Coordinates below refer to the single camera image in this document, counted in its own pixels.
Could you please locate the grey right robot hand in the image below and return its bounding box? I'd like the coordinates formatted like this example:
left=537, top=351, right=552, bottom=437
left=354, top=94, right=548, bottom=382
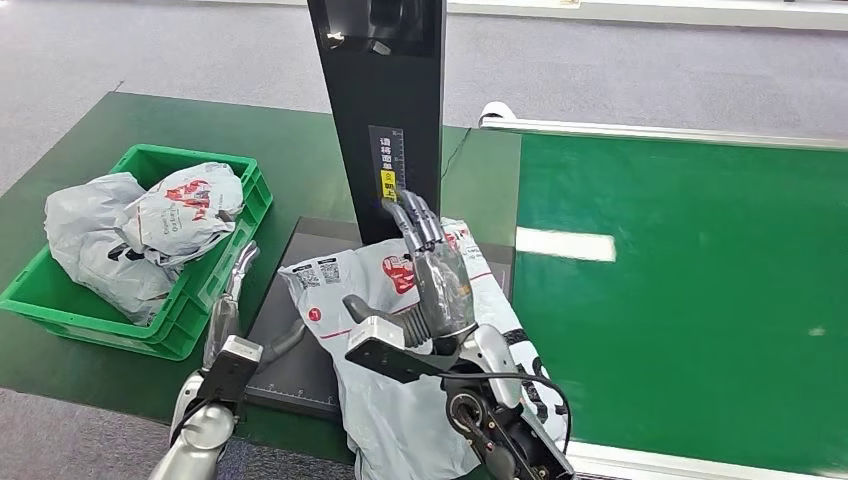
left=342, top=189, right=480, bottom=350

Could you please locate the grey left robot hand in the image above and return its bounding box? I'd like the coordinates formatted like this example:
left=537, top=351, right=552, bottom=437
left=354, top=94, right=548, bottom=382
left=201, top=241, right=308, bottom=372

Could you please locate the grey package with black lettering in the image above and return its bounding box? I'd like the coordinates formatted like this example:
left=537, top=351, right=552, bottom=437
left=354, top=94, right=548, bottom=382
left=278, top=217, right=571, bottom=480

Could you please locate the grey package with red print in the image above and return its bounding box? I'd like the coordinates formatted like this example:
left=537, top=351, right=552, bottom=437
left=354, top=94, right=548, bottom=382
left=112, top=162, right=244, bottom=270

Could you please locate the plain grey crumpled package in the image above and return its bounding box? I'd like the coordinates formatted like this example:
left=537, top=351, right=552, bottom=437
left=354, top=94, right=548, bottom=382
left=43, top=172, right=181, bottom=327

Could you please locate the black inbound scanning machine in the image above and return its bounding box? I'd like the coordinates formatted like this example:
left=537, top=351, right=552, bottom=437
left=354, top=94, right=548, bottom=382
left=242, top=0, right=517, bottom=423

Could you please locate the green conveyor belt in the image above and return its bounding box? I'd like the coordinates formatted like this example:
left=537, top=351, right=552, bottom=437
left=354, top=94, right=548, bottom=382
left=513, top=132, right=848, bottom=478

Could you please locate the green plastic crate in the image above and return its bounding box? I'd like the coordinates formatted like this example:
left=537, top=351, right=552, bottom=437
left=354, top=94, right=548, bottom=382
left=0, top=143, right=274, bottom=362

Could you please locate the ruler sticker with yellow label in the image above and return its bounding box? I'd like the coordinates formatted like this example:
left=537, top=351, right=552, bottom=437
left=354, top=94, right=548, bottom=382
left=368, top=124, right=407, bottom=204

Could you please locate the white low ledge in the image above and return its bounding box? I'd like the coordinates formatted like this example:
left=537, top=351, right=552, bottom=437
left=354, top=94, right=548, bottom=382
left=192, top=0, right=848, bottom=32

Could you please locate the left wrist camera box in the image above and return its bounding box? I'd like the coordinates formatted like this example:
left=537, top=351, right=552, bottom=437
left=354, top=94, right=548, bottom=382
left=195, top=335, right=265, bottom=413

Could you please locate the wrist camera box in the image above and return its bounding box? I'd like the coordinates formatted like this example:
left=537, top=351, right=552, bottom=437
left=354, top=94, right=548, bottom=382
left=195, top=335, right=265, bottom=413
left=344, top=315, right=460, bottom=386

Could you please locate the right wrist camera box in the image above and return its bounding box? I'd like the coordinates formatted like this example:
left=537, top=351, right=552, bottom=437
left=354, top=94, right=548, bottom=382
left=344, top=315, right=460, bottom=386

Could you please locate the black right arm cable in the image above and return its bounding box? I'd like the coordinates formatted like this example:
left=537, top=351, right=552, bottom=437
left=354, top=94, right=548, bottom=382
left=435, top=369, right=573, bottom=453

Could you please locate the thin black table cable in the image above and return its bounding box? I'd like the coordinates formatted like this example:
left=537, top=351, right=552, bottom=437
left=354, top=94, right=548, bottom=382
left=439, top=127, right=473, bottom=181

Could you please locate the silver conveyor side rail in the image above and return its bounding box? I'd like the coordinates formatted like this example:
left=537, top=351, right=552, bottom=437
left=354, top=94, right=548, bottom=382
left=478, top=101, right=848, bottom=152
left=566, top=440, right=848, bottom=480

